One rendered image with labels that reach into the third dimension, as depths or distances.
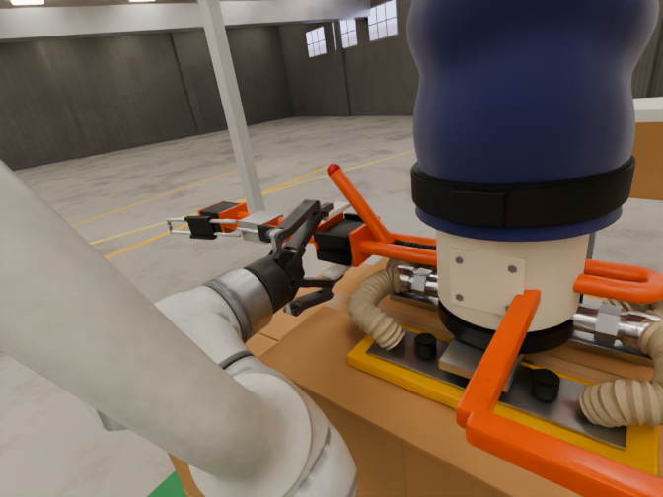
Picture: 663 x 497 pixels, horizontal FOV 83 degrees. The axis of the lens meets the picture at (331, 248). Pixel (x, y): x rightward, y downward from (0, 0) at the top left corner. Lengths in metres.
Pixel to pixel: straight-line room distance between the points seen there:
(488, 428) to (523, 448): 0.02
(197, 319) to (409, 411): 0.27
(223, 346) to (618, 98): 0.42
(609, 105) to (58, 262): 0.40
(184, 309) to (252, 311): 0.08
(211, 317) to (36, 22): 10.39
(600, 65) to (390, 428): 0.41
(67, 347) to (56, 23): 10.54
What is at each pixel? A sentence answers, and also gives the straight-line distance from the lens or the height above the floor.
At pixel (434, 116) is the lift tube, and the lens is 0.40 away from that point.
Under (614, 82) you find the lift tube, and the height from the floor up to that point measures 1.29.
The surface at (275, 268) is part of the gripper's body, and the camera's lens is 0.50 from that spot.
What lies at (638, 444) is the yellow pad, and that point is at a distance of 0.50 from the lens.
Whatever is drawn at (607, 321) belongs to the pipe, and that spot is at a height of 1.03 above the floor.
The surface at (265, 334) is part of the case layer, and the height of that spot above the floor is 0.54.
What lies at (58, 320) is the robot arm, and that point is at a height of 1.24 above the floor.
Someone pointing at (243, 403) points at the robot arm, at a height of 1.14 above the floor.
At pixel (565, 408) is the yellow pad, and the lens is 0.50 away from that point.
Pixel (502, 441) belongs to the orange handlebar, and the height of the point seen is 1.08.
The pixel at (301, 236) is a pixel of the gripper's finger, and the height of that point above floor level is 1.12.
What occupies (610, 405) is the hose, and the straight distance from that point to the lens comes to 0.47.
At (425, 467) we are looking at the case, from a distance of 0.49.
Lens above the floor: 1.32
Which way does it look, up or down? 24 degrees down
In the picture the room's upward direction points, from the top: 9 degrees counter-clockwise
